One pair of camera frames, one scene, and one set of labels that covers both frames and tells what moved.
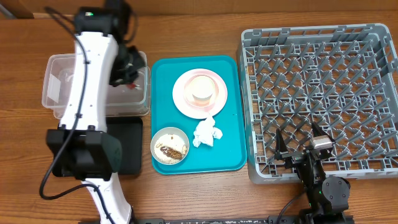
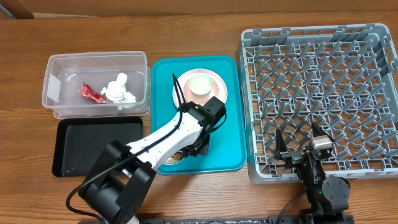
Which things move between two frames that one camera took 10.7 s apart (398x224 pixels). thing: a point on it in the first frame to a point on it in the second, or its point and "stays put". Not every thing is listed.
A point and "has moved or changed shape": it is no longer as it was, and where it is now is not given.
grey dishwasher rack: x=344 y=78 stays put
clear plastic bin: x=59 y=73 stays put
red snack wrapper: x=131 y=86 has moved or changed shape
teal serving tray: x=227 y=153 stays put
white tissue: x=205 y=132 has moved or changed shape
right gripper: x=293 y=157 stays put
